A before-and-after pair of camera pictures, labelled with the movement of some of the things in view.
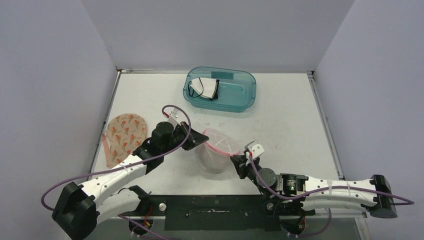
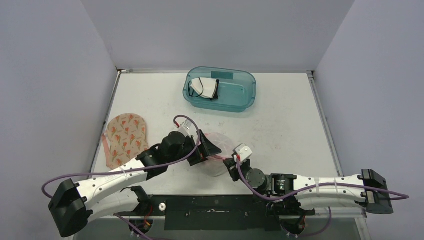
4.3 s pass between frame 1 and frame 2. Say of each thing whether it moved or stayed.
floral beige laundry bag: stayed
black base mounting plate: stayed
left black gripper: moved
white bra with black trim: stayed
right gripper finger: moved
